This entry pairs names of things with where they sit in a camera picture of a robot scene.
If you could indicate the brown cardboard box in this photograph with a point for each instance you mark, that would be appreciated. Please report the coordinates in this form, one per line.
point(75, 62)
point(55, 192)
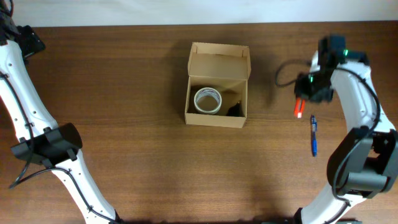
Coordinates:
point(226, 68)

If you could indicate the orange utility knife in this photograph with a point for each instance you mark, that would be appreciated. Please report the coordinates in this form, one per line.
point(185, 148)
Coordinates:
point(299, 107)

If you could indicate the white tape roll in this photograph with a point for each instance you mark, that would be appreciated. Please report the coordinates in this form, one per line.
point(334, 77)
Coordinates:
point(207, 101)

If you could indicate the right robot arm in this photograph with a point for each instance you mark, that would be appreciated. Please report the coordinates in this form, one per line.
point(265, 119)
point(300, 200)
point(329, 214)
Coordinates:
point(365, 162)

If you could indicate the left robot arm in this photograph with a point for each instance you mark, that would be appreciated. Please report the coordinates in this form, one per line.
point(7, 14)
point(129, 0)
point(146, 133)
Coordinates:
point(44, 145)

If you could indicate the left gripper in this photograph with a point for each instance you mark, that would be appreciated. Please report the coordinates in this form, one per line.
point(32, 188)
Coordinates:
point(32, 43)

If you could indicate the black glue bottle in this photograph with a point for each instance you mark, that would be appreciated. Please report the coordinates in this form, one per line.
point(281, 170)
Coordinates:
point(235, 111)

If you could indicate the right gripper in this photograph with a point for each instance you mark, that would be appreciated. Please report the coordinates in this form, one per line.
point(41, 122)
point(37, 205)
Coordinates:
point(301, 91)

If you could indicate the blue ballpoint pen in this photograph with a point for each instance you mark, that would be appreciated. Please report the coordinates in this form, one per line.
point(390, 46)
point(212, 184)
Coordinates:
point(313, 135)

